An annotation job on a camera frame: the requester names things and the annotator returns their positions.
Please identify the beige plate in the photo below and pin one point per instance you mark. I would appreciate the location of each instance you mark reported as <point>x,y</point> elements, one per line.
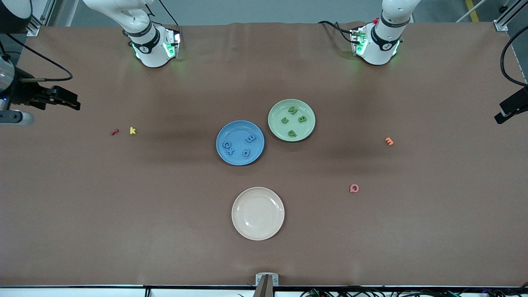
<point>258,213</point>

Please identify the orange letter E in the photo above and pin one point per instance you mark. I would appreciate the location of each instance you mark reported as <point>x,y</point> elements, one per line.
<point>389,141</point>

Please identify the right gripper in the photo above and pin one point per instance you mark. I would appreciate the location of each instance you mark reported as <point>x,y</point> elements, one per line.
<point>21,93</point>

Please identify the blue letter a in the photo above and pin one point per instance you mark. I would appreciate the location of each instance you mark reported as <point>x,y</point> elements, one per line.
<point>243,153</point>

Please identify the green letter N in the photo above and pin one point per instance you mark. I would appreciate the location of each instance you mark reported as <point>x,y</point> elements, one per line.
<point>293,110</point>

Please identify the green plate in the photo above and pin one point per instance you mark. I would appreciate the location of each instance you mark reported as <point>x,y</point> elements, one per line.
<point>291,126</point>

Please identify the pink letter Q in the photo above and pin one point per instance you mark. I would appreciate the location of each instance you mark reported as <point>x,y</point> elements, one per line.
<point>351,188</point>

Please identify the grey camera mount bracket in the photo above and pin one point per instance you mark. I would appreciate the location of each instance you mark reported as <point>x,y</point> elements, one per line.
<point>267,284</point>

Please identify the aluminium frame post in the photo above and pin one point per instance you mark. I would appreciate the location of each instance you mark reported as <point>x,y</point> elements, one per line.
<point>500,25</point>
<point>36,29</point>

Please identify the blue plate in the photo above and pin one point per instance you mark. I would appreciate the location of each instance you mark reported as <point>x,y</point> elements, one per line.
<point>240,134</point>

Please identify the blue letter E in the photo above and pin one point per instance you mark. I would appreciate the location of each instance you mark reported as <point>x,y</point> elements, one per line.
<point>251,138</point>

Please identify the brown table mat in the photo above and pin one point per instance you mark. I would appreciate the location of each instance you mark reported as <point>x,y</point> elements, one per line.
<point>82,227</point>

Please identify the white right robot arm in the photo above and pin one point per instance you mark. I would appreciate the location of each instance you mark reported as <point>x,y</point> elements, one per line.
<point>150,53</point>

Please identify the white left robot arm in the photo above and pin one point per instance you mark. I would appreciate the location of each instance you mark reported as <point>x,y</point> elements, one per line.
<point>381,51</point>

